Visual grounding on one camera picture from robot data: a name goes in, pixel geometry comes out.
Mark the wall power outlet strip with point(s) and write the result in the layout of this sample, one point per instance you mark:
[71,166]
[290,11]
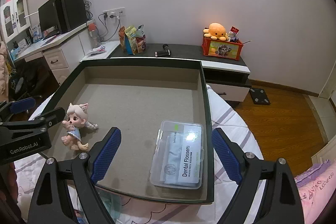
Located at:
[115,12]

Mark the pink blanket right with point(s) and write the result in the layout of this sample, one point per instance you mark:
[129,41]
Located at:
[316,187]

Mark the orange lid water bottle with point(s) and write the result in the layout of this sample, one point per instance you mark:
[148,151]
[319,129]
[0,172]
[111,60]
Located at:
[94,37]

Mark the cat-ear girl doll figurine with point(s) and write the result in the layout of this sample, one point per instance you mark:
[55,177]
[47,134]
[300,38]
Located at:
[76,118]

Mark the black computer monitor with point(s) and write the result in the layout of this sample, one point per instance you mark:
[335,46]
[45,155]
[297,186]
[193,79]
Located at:
[47,16]

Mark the white desk with drawers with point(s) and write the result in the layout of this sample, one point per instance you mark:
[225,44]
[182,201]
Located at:
[62,53]

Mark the black low tv stand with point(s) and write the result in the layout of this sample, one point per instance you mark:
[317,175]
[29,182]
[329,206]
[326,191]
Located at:
[228,78]

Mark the black floor scale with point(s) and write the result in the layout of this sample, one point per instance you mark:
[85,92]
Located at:
[259,96]

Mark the clear dental flosser box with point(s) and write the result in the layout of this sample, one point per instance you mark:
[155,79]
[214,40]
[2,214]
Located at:
[178,158]

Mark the pink box with black rim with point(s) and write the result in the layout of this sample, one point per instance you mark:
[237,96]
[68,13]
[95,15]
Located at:
[136,96]

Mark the white side cabinet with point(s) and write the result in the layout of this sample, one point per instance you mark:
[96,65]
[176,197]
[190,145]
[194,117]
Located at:
[101,52]

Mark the red cartoon storage box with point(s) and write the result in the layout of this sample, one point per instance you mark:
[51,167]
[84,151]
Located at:
[220,49]

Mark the black massage gun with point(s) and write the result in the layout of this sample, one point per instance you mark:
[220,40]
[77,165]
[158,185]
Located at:
[166,52]

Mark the snack bags group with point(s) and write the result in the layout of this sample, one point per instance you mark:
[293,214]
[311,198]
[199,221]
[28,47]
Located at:
[132,40]

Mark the white wall cabinet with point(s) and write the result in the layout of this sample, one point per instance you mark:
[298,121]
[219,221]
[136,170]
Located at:
[14,19]

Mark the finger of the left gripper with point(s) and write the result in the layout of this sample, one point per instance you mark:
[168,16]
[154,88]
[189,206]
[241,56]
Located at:
[8,109]
[49,118]

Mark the orange octopus plush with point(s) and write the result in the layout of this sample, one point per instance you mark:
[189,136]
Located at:
[216,31]

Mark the black computer tower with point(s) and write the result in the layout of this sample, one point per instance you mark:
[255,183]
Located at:
[70,14]

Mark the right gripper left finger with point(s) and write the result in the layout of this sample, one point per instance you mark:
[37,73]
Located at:
[102,154]

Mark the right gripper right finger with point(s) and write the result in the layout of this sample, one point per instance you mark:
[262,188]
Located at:
[230,154]

